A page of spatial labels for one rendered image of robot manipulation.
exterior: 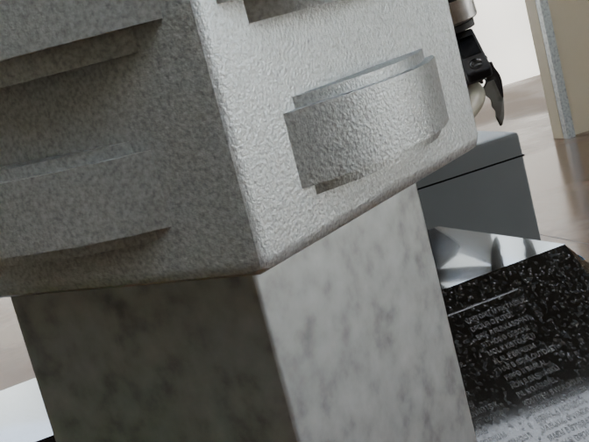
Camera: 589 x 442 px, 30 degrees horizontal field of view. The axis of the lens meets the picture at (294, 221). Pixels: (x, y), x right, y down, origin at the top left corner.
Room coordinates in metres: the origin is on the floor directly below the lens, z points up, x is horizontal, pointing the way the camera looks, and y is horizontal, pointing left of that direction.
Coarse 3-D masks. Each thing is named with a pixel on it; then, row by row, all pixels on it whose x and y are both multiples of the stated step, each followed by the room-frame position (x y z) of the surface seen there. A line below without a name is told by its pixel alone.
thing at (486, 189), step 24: (480, 144) 2.61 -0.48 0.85; (504, 144) 2.62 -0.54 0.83; (456, 168) 2.58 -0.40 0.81; (480, 168) 2.60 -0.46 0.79; (504, 168) 2.62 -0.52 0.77; (432, 192) 2.56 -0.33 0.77; (456, 192) 2.58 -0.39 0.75; (480, 192) 2.60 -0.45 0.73; (504, 192) 2.61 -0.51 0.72; (528, 192) 2.63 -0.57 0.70; (432, 216) 2.55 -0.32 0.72; (456, 216) 2.57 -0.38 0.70; (480, 216) 2.59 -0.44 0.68; (504, 216) 2.61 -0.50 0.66; (528, 216) 2.63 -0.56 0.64
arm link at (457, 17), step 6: (462, 0) 2.02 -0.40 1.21; (468, 0) 2.03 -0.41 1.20; (450, 6) 2.02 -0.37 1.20; (456, 6) 2.02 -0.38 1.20; (462, 6) 2.02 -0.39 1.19; (468, 6) 2.03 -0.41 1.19; (474, 6) 2.05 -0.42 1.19; (456, 12) 2.02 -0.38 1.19; (462, 12) 2.02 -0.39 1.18; (468, 12) 2.03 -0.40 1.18; (474, 12) 2.04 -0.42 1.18; (456, 18) 2.02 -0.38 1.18; (462, 18) 2.02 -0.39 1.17; (468, 18) 2.03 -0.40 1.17; (456, 24) 2.02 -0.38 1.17
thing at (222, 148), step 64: (192, 0) 0.50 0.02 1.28; (384, 0) 0.63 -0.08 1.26; (128, 64) 0.52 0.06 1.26; (192, 64) 0.50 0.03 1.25; (256, 64) 0.52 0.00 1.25; (320, 64) 0.57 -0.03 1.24; (384, 64) 0.60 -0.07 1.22; (448, 64) 0.68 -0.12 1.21; (0, 128) 0.58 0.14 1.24; (64, 128) 0.55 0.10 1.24; (128, 128) 0.53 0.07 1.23; (192, 128) 0.51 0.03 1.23; (256, 128) 0.51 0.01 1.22; (320, 128) 0.54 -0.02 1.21; (384, 128) 0.56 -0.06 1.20; (448, 128) 0.67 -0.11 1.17; (0, 192) 0.55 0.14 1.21; (64, 192) 0.53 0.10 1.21; (128, 192) 0.52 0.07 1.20; (192, 192) 0.51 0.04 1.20; (256, 192) 0.50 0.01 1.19; (320, 192) 0.54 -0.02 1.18; (384, 192) 0.60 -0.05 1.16; (0, 256) 0.56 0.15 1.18; (64, 256) 0.55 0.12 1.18; (128, 256) 0.54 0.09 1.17; (192, 256) 0.52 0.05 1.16; (256, 256) 0.50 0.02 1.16
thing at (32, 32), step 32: (0, 0) 0.51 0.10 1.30; (32, 0) 0.51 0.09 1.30; (64, 0) 0.51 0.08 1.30; (96, 0) 0.51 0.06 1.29; (128, 0) 0.51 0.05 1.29; (224, 0) 0.51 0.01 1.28; (256, 0) 0.53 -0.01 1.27; (288, 0) 0.53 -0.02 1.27; (320, 0) 0.54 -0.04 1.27; (0, 32) 0.52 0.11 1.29; (32, 32) 0.51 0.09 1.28; (64, 32) 0.51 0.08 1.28; (96, 32) 0.51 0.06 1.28; (128, 32) 0.52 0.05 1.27; (0, 64) 0.53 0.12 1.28; (32, 64) 0.53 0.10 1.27; (64, 64) 0.52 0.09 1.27
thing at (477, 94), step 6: (474, 84) 2.05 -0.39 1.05; (480, 84) 2.06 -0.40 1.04; (468, 90) 2.05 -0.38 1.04; (474, 90) 2.01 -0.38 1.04; (480, 90) 2.01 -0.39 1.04; (474, 96) 1.97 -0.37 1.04; (480, 96) 1.98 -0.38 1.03; (474, 102) 1.95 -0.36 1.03; (480, 102) 1.97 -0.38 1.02; (474, 108) 1.94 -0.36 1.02; (480, 108) 1.96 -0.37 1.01; (474, 114) 1.93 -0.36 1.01
